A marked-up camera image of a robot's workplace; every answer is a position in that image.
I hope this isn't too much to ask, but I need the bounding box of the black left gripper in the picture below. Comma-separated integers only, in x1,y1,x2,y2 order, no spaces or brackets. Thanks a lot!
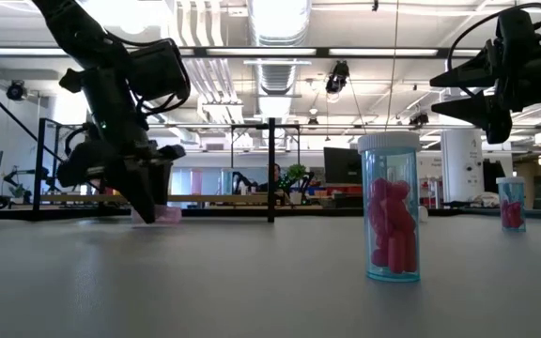
56,69,187,225

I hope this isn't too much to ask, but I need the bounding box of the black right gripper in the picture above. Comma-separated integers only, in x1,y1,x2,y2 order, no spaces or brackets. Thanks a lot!
429,45,541,146

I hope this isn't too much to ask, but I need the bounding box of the blue pill bottle white cap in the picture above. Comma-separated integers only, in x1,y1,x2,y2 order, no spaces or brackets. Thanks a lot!
495,176,528,234
220,168,234,195
357,130,423,284

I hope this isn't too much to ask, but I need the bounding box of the white round column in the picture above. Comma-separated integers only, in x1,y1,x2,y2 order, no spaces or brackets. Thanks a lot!
441,128,486,204

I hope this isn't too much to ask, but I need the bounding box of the black monitor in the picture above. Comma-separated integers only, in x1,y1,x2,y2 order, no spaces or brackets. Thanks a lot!
483,159,507,194
322,146,363,187

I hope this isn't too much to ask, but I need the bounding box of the white cloth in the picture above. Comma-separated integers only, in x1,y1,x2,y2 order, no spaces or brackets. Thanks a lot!
467,191,502,208

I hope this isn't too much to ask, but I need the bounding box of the grey table mat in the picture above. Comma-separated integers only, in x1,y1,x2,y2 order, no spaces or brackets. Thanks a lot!
0,214,541,338

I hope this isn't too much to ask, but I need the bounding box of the red storage rack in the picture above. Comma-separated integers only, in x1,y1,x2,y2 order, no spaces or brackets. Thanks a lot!
419,176,442,207

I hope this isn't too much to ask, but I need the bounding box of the person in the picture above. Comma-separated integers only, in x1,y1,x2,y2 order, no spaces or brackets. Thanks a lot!
271,162,285,193

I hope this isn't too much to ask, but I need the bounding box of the small potted green plant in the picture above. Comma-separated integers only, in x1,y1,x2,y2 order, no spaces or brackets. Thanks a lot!
283,162,308,206

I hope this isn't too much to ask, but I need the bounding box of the black rig light bar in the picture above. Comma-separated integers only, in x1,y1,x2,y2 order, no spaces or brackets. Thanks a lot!
0,45,483,59

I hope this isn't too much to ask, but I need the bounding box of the round black ceiling lamp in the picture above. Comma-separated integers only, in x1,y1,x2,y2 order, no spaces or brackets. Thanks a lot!
6,79,27,102

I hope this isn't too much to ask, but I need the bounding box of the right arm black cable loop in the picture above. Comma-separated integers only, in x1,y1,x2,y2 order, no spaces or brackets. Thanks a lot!
446,2,541,74

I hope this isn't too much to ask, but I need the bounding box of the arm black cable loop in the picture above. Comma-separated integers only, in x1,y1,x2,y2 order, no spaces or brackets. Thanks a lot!
446,2,541,74
105,32,193,116

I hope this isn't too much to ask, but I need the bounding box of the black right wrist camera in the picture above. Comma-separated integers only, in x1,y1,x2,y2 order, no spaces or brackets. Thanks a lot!
494,8,540,54

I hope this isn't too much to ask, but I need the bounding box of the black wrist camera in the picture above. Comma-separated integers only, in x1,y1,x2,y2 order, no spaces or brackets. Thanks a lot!
128,38,192,103
494,8,540,54

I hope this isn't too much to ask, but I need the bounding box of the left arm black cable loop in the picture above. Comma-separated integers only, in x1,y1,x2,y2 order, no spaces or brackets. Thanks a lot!
105,32,193,116

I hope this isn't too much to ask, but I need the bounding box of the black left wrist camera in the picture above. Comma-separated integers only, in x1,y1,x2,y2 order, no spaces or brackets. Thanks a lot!
128,38,192,103

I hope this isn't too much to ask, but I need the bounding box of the black rig camera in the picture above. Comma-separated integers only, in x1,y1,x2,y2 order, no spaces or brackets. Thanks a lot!
324,59,351,96

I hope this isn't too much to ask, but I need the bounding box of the silver ceiling duct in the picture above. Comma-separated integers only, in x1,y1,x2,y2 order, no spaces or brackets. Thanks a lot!
246,0,313,119

